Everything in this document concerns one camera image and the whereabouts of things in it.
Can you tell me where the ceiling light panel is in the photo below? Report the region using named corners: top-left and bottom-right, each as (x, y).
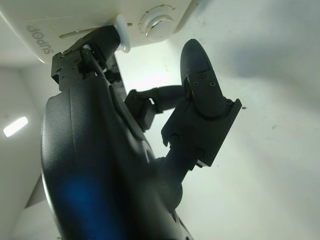
top-left (2, 116), bottom-right (29, 138)

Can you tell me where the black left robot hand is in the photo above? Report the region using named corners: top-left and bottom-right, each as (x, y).
top-left (40, 26), bottom-right (243, 240)

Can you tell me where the cream white toaster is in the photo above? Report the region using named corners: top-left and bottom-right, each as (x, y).
top-left (0, 0), bottom-right (201, 65)

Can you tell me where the white toaster lever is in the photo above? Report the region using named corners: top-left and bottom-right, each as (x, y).
top-left (115, 14), bottom-right (132, 54)

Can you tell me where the chrome toaster dial knob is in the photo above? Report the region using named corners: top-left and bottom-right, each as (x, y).
top-left (137, 7), bottom-right (180, 41)

